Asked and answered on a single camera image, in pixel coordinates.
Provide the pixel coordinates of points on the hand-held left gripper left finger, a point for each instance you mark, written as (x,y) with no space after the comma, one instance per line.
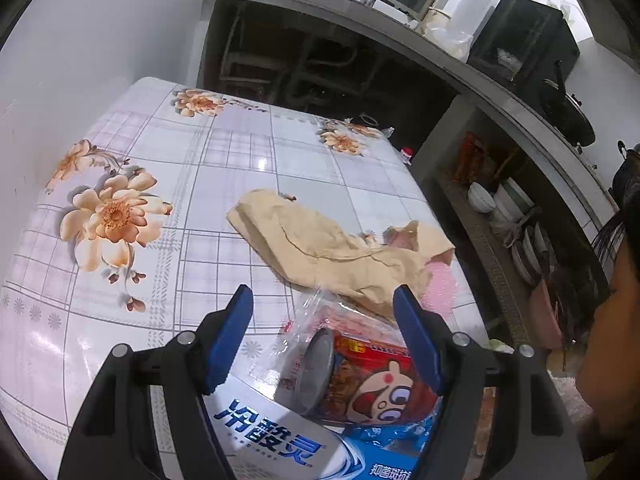
(227,340)

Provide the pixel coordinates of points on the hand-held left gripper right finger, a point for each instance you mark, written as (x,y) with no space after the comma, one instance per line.
(420,340)

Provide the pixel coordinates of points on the red cartoon snack cup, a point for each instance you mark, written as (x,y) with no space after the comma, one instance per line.
(380,385)

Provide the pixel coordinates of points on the clear plastic wrapper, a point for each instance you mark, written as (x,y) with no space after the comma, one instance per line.
(300,320)

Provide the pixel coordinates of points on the white blue toothpaste box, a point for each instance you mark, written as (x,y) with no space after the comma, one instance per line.
(280,435)

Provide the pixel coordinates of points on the brown paper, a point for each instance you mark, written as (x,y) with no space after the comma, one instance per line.
(310,245)

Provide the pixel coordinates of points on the pink bubble wrap pad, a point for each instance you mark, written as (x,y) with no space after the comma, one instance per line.
(442,285)

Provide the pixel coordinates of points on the pink basin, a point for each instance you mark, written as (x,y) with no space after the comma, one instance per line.
(545,315)

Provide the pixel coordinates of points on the stack of plates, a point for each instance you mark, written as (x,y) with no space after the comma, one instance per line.
(532,255)

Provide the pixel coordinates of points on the white bowl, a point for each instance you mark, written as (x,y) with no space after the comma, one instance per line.
(481,197)

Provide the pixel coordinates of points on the stack of bowls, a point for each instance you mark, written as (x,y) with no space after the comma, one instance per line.
(512,202)

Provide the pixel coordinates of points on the floral plastic tablecloth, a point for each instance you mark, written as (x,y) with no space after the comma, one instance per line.
(250,160)

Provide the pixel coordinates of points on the cooking oil bottle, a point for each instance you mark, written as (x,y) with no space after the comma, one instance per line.
(407,155)

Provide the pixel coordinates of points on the red packet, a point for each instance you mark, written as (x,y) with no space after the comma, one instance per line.
(467,157)

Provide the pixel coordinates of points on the person's head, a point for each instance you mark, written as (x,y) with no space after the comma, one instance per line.
(615,335)

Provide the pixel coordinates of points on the dark ceramic jar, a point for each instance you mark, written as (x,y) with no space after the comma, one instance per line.
(367,120)

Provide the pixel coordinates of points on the black frying pan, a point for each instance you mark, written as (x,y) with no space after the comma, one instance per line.
(567,112)

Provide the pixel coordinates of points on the white plastic bag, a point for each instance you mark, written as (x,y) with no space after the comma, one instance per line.
(450,35)

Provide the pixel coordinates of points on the black cabinet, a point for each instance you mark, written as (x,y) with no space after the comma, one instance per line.
(525,35)

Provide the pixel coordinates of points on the concrete kitchen counter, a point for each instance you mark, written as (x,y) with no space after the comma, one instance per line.
(350,15)

